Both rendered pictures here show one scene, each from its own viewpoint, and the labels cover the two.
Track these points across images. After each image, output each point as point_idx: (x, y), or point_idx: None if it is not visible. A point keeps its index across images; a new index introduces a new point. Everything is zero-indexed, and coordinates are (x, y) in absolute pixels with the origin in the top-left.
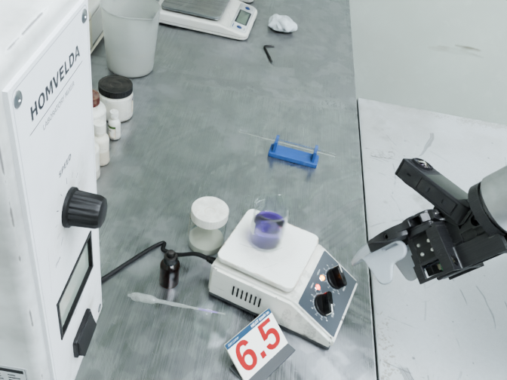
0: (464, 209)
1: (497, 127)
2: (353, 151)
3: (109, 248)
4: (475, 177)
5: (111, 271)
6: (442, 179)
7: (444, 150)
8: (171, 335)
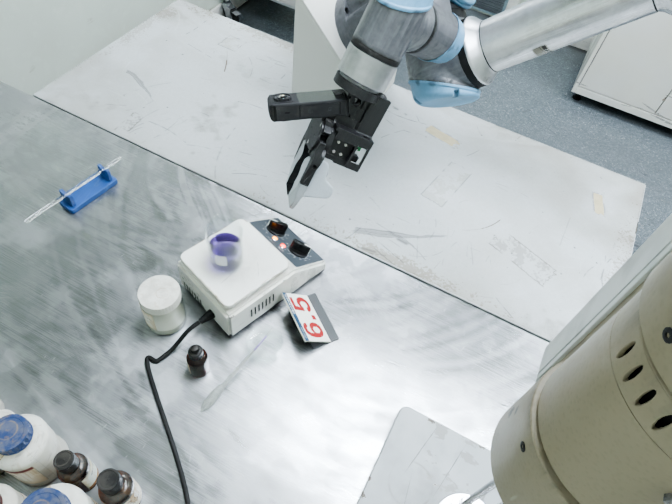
0: (346, 101)
1: (149, 24)
2: (112, 140)
3: (126, 415)
4: (199, 76)
5: (162, 420)
6: (304, 95)
7: (155, 76)
8: (262, 385)
